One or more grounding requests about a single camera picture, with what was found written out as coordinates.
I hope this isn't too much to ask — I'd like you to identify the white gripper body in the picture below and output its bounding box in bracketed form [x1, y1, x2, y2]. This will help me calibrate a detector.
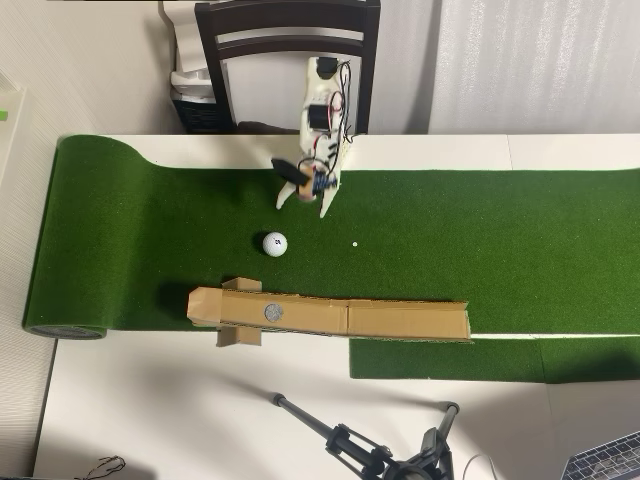
[298, 137, 346, 189]

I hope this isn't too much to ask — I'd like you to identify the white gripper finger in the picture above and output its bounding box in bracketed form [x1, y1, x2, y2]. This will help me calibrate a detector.
[275, 179, 302, 211]

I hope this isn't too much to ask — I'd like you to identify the white gripper finger with black pad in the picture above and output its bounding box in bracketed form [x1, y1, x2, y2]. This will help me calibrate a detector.
[317, 172, 343, 219]

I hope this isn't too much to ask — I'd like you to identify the white golf ball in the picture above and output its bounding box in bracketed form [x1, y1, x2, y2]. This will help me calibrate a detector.
[262, 231, 289, 258]

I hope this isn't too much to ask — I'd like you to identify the long green turf mat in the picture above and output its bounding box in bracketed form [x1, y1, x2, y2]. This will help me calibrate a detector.
[22, 133, 640, 344]

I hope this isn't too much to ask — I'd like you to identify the brown cardboard ramp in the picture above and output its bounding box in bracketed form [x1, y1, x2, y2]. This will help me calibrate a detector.
[186, 277, 474, 349]

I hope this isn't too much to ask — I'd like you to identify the white and navy appliance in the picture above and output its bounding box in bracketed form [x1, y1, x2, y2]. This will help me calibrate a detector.
[158, 0, 221, 135]

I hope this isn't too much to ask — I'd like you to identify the dark wooden chair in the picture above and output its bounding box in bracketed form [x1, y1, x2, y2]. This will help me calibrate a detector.
[193, 0, 382, 136]

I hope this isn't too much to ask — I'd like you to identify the short green turf piece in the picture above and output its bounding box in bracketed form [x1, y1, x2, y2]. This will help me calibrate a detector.
[348, 334, 640, 385]

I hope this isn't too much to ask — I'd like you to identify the white curtain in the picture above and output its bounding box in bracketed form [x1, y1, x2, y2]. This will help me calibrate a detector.
[427, 0, 640, 135]

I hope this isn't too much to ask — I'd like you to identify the black tripod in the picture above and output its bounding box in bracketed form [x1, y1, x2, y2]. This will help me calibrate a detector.
[269, 392, 461, 480]

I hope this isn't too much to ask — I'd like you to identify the gray laptop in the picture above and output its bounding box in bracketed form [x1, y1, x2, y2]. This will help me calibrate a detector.
[560, 430, 640, 480]

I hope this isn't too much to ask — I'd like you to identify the blue camera with brown mount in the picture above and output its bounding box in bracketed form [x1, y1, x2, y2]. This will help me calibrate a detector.
[297, 169, 335, 204]

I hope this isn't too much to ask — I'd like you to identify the black camera cable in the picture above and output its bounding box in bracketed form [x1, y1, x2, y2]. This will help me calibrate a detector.
[271, 158, 310, 185]

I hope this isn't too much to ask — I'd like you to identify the thin white cable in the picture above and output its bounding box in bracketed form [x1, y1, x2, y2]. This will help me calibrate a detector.
[462, 453, 497, 480]

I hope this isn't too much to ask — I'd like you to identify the thin black wire tangle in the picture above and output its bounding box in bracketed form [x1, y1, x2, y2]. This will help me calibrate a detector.
[87, 454, 126, 479]

